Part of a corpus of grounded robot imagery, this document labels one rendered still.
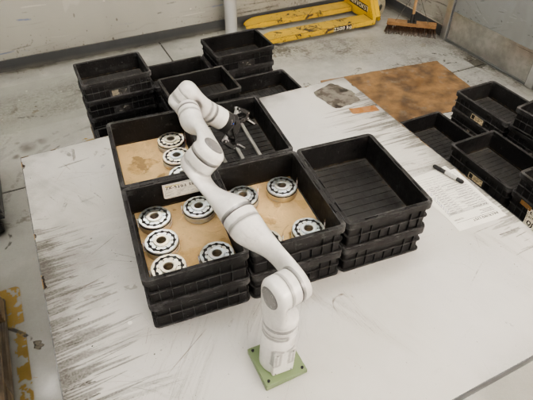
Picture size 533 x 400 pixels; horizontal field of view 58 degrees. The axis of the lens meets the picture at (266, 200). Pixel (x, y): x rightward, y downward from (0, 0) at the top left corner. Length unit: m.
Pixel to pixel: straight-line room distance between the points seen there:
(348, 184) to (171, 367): 0.84
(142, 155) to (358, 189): 0.81
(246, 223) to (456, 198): 1.02
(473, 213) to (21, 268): 2.16
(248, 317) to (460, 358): 0.61
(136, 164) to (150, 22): 3.00
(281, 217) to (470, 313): 0.65
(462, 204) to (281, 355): 0.98
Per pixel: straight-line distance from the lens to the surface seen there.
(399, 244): 1.65
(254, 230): 1.18
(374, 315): 1.53
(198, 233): 1.54
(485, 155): 2.83
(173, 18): 4.79
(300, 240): 1.38
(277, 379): 1.37
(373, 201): 1.67
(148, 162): 1.85
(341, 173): 1.77
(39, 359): 2.43
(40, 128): 3.82
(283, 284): 1.12
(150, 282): 1.32
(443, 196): 1.97
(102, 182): 2.02
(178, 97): 1.55
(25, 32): 4.62
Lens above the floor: 1.93
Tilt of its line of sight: 42 degrees down
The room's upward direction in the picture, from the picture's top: straight up
